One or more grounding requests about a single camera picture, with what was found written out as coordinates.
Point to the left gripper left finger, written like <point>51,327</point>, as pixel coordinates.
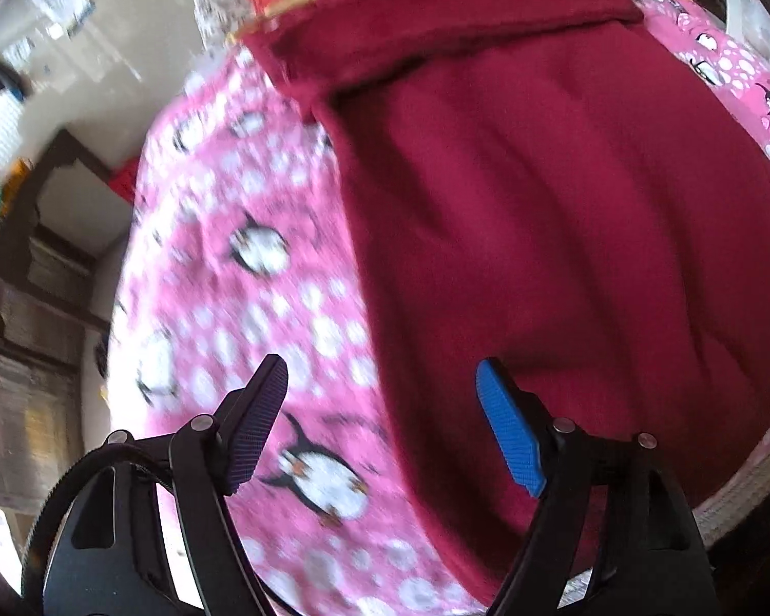
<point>97,545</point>

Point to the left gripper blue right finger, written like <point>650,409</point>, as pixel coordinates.
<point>650,558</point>

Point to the maroon fleece garment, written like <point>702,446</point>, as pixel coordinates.
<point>539,181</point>

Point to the dark wooden side table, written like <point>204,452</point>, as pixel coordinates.
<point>67,206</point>

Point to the pink penguin bedspread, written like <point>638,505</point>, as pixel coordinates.
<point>241,248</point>

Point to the red paper bag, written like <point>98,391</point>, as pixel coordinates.
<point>124,180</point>

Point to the dark hanging cloth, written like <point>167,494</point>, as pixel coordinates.
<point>12,83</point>

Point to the floral folded quilt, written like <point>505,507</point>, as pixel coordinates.
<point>218,20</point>

